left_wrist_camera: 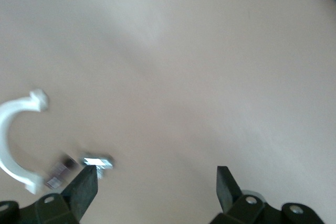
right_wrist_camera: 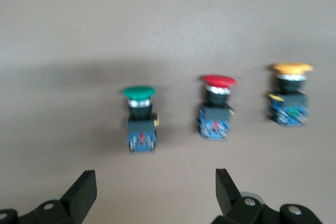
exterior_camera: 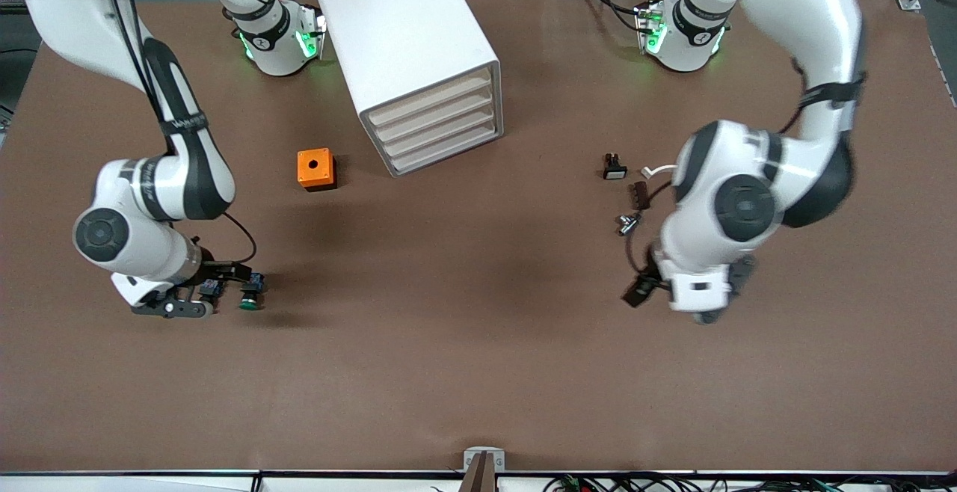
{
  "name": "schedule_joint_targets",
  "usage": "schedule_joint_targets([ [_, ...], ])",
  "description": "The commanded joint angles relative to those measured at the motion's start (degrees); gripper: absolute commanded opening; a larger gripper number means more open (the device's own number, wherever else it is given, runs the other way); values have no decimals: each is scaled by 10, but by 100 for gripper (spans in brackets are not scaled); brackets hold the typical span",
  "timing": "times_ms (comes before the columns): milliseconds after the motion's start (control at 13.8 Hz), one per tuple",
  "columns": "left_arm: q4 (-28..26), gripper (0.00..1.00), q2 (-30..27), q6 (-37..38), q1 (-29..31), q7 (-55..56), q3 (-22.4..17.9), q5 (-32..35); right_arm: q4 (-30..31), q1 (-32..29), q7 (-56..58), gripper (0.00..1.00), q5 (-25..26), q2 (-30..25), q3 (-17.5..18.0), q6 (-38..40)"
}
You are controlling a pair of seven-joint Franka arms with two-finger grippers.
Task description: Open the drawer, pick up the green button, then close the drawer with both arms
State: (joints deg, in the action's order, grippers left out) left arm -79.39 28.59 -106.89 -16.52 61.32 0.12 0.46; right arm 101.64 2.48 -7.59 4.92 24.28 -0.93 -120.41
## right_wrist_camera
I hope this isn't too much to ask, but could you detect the yellow mushroom push button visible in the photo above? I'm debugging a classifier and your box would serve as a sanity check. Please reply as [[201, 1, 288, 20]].
[[267, 62, 314, 127]]

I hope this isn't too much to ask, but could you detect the green mushroom push button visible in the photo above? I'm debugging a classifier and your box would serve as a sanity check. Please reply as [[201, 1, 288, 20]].
[[122, 85, 160, 154]]

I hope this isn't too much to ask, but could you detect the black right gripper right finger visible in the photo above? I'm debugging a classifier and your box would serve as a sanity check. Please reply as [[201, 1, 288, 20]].
[[212, 168, 326, 224]]

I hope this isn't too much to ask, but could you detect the red mushroom push button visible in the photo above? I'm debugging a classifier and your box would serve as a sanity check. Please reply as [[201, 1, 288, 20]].
[[196, 74, 237, 142]]

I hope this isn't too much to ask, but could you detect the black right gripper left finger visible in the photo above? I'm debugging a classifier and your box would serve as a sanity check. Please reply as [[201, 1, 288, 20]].
[[0, 169, 97, 224]]

